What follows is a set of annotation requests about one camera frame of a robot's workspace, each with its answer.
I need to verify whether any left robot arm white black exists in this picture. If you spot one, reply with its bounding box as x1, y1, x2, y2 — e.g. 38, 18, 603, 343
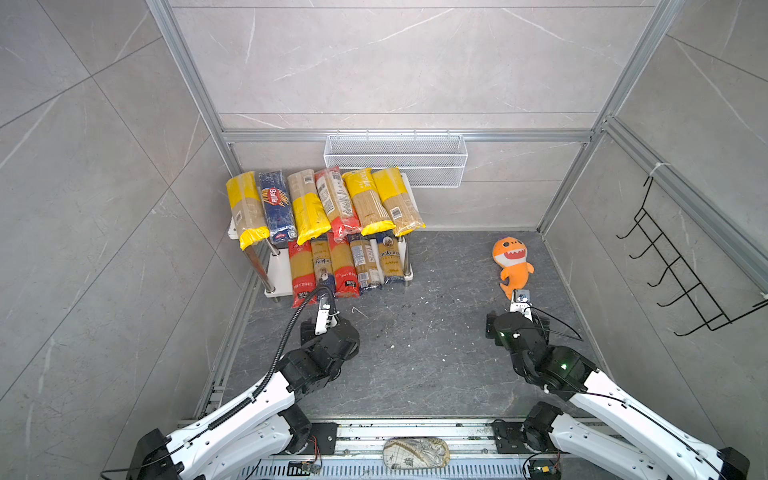
100, 318, 360, 479

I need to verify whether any blue yellow Ankara pasta bag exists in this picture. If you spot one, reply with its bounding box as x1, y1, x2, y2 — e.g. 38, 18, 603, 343
375, 231, 405, 284

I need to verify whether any white two-tier shelf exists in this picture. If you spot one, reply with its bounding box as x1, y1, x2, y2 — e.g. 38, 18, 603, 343
227, 171, 417, 301

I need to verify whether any left black corrugated cable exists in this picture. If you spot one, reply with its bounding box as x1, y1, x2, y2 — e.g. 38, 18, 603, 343
203, 285, 337, 430

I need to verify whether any black wire hook rack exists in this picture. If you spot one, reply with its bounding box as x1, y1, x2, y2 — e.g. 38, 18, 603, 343
616, 176, 767, 338

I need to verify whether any patterned cloth pouch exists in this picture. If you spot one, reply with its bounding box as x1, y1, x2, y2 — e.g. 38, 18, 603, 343
382, 437, 451, 470

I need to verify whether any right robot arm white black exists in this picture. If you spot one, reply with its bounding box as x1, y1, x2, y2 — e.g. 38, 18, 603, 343
486, 306, 750, 479

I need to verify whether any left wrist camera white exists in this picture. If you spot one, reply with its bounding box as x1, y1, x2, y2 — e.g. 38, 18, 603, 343
314, 294, 335, 335

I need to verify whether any orange shark plush toy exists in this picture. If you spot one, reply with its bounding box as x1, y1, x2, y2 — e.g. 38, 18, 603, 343
492, 237, 535, 300

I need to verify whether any red yellow spaghetti bag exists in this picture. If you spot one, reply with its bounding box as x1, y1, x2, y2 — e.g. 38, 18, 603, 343
288, 241, 316, 309

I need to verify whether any yellow wholewheat spaghetti bag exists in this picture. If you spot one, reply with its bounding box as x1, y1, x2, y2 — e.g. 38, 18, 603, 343
342, 168, 395, 236

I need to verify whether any tan yellow pasta bag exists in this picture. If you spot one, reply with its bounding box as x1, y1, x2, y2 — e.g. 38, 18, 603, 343
287, 169, 331, 245

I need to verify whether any red spaghetti bag with label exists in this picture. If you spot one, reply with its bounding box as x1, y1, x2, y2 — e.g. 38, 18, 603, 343
315, 167, 362, 243

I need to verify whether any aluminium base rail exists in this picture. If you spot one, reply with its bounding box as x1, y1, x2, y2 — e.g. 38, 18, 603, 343
180, 418, 612, 479

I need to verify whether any dark blue pasta bag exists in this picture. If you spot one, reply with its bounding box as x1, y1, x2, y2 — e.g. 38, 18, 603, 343
310, 235, 336, 293

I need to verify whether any yellow spaghetti bag with barcode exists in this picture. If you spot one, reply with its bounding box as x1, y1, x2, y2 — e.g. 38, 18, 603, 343
372, 167, 425, 237

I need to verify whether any white wire mesh basket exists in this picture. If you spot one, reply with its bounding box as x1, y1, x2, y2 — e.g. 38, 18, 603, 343
323, 132, 468, 188

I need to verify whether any long yellow spaghetti bag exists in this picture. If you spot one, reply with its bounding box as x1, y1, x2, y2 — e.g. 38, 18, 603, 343
226, 171, 270, 250

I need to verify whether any blue Barilla spaghetti box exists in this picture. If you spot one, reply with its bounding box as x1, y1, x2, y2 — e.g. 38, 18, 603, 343
258, 170, 298, 244

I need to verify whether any clear blue spaghetti bag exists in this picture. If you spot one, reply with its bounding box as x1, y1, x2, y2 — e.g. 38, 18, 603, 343
348, 234, 383, 292

